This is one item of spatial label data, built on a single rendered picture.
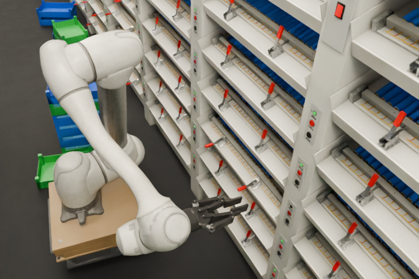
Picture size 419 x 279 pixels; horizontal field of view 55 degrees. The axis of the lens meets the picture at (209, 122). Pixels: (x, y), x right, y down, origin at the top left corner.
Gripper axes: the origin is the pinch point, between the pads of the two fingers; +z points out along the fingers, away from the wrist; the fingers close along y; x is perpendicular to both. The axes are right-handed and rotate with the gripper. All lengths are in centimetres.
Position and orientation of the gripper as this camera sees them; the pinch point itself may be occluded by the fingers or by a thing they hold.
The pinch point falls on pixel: (235, 205)
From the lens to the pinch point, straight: 140.3
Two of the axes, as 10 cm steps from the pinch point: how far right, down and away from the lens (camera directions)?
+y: -4.9, -5.7, 6.6
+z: 8.5, -1.5, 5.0
